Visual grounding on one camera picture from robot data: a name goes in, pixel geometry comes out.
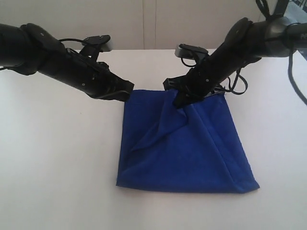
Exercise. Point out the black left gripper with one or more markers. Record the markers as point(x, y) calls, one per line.
point(80, 70)

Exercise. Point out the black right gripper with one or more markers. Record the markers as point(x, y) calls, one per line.
point(233, 54)

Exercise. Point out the blue microfiber cloth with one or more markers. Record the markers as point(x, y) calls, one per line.
point(195, 149)

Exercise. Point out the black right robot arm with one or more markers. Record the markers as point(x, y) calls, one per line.
point(277, 37)

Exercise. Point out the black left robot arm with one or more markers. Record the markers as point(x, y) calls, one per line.
point(29, 49)

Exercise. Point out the beige cabinet doors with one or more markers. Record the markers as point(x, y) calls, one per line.
point(134, 24)

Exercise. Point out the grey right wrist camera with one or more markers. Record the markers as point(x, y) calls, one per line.
point(190, 52)

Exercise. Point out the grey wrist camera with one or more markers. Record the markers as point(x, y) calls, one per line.
point(103, 42)
point(190, 52)

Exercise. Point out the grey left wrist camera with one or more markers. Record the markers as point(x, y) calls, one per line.
point(103, 42)

